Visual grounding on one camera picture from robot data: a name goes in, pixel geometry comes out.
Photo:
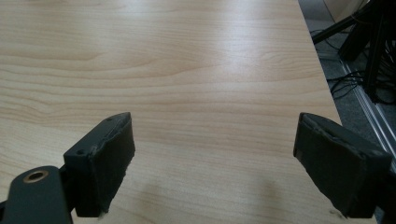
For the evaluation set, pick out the metal floor rail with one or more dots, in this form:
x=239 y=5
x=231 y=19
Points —
x=370 y=105

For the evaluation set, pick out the black metal stand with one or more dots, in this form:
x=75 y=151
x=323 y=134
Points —
x=367 y=37

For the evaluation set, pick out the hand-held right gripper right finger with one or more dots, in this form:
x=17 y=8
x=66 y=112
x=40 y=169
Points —
x=336 y=168

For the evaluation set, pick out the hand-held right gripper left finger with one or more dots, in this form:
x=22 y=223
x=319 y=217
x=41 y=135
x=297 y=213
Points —
x=99 y=165

